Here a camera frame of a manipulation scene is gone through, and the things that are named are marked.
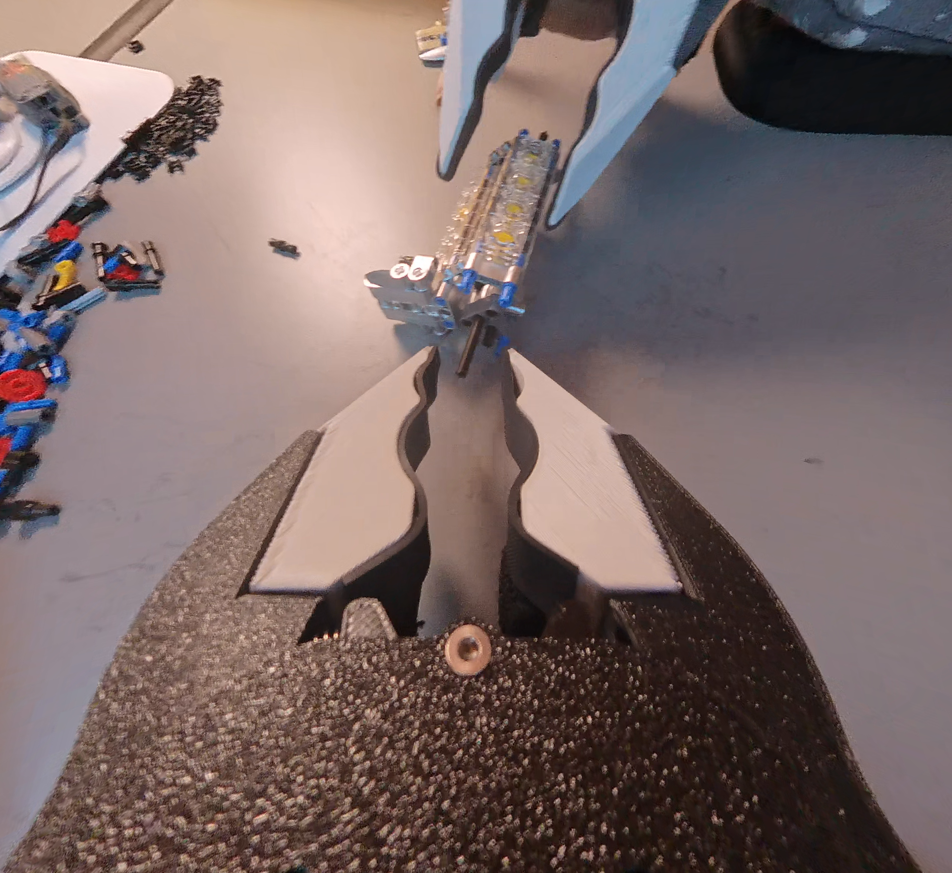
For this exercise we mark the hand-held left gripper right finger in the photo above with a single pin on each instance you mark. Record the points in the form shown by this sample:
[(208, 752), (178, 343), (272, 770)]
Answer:
[(595, 508)]

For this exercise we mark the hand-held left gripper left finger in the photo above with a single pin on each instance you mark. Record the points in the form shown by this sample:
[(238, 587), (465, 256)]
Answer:
[(342, 508)]

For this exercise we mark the clear engine block yellow crankshaft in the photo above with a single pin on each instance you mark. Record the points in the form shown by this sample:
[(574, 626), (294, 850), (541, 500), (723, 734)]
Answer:
[(506, 218)]

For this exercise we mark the grey beam with motor block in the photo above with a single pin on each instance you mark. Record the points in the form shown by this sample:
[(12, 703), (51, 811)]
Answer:
[(409, 293)]

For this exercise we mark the pile of black pins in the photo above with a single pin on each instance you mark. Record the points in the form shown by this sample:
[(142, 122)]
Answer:
[(178, 121)]

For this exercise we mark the pile of mixed brick parts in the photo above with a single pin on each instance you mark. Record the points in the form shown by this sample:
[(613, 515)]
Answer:
[(30, 386)]

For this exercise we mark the white document stand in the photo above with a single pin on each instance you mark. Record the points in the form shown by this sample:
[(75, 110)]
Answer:
[(126, 99)]

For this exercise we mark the grey toy motor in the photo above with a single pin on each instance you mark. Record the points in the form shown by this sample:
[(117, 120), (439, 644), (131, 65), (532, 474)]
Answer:
[(44, 99)]

